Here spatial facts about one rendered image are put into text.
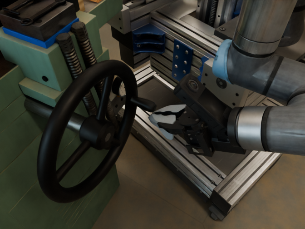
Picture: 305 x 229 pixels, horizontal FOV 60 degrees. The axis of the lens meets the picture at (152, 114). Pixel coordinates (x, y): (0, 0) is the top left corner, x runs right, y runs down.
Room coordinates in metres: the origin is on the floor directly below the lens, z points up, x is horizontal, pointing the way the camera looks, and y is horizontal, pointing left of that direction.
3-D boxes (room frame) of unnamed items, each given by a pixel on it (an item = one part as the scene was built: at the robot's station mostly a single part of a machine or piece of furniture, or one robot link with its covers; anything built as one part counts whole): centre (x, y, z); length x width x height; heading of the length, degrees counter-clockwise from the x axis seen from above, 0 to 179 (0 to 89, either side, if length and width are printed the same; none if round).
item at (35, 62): (0.45, 0.20, 0.91); 0.15 x 0.14 x 0.09; 152
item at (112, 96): (0.64, 0.16, 0.58); 0.12 x 0.08 x 0.08; 62
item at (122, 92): (0.60, 0.10, 0.65); 0.06 x 0.04 x 0.08; 152
